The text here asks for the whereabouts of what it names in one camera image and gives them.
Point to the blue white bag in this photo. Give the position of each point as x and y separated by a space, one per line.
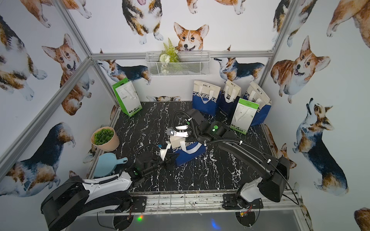
186 151

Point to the aluminium front rail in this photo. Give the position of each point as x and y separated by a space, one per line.
199 202

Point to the fern and white flower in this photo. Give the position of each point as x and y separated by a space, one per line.
169 55

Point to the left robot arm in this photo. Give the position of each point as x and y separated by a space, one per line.
76 196

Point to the back middle blue bag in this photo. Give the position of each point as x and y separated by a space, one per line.
229 98

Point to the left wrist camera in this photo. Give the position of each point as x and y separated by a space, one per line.
164 150

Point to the potted green plant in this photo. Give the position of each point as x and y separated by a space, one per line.
106 139

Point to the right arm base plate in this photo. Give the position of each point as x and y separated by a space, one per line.
235 202

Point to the white wire basket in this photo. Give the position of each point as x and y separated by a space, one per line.
191 64

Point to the green white bag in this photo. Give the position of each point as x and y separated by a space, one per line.
243 116
127 97

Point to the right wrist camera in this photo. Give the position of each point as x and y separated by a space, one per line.
179 131

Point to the light blue cutting board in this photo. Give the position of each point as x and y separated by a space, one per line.
107 163

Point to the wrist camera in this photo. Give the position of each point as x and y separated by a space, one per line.
164 150
179 131

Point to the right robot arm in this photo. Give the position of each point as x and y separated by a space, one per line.
273 172

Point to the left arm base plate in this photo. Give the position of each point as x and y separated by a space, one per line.
134 204

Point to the back left blue bag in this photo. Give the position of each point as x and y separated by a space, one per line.
205 97

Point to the back right blue bag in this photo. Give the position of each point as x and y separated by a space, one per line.
257 95

